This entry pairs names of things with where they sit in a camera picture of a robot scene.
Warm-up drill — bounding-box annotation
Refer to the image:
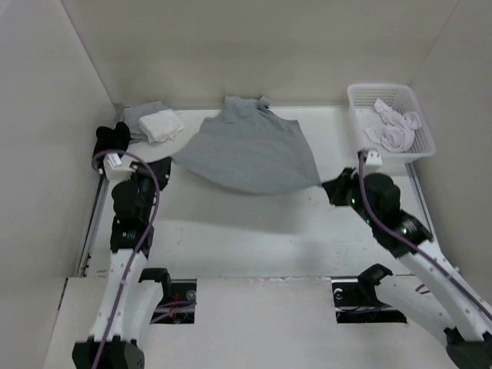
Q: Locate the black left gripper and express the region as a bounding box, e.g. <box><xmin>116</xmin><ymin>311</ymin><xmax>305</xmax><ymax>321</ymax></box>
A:
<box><xmin>125</xmin><ymin>157</ymin><xmax>171</xmax><ymax>221</ymax></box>

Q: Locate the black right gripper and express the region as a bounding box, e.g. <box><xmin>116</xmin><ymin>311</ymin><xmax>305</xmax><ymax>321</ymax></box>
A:
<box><xmin>322</xmin><ymin>167</ymin><xmax>380</xmax><ymax>228</ymax></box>

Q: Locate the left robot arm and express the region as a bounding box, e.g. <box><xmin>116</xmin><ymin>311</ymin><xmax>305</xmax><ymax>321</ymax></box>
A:
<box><xmin>71</xmin><ymin>157</ymin><xmax>173</xmax><ymax>368</ymax></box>

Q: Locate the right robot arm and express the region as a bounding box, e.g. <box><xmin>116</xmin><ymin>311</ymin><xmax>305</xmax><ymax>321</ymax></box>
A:
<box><xmin>321</xmin><ymin>168</ymin><xmax>491</xmax><ymax>368</ymax></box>

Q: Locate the folded white tank top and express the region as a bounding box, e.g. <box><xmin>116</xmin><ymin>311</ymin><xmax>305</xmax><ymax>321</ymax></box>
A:
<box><xmin>138</xmin><ymin>109</ymin><xmax>185</xmax><ymax>143</ymax></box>

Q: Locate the folded light grey tank top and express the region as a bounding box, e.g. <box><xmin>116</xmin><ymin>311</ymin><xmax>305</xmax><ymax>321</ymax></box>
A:
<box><xmin>122</xmin><ymin>101</ymin><xmax>167</xmax><ymax>144</ymax></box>

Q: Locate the black tank top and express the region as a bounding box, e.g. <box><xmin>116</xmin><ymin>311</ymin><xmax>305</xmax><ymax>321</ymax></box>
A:
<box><xmin>92</xmin><ymin>121</ymin><xmax>131</xmax><ymax>158</ymax></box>

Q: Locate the pale pink tank top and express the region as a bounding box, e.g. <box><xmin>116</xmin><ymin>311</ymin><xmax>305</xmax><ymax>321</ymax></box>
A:
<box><xmin>365</xmin><ymin>99</ymin><xmax>422</xmax><ymax>153</ymax></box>

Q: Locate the white plastic basket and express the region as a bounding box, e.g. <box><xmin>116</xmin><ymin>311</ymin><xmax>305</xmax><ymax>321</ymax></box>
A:
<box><xmin>347</xmin><ymin>83</ymin><xmax>436</xmax><ymax>164</ymax></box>

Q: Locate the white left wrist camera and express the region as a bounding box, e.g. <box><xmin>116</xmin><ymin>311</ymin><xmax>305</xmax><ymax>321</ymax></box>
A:
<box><xmin>102</xmin><ymin>153</ymin><xmax>134</xmax><ymax>181</ymax></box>

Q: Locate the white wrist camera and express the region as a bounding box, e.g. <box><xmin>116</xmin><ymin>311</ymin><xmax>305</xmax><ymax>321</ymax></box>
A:
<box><xmin>358</xmin><ymin>150</ymin><xmax>383</xmax><ymax>168</ymax></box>
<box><xmin>102</xmin><ymin>153</ymin><xmax>134</xmax><ymax>181</ymax></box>

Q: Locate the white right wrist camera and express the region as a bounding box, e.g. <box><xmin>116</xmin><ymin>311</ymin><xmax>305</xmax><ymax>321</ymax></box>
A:
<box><xmin>358</xmin><ymin>150</ymin><xmax>383</xmax><ymax>168</ymax></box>

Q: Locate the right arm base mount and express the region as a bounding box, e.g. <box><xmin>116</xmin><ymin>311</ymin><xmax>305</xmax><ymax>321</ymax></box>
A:
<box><xmin>331</xmin><ymin>278</ymin><xmax>407</xmax><ymax>324</ymax></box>

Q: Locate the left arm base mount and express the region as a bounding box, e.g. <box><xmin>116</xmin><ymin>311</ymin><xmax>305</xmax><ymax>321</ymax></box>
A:
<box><xmin>151</xmin><ymin>279</ymin><xmax>197</xmax><ymax>325</ymax></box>

